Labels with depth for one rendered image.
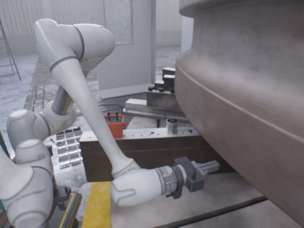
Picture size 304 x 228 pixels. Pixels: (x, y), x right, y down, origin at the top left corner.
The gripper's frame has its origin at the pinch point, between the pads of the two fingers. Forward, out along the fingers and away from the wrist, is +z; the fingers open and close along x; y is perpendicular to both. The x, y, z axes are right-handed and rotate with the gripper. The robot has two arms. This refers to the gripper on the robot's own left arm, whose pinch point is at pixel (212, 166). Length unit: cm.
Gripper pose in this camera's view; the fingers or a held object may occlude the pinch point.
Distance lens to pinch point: 77.5
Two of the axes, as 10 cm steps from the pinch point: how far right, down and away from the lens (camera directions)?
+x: -3.5, -3.9, 8.5
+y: 0.0, -9.1, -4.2
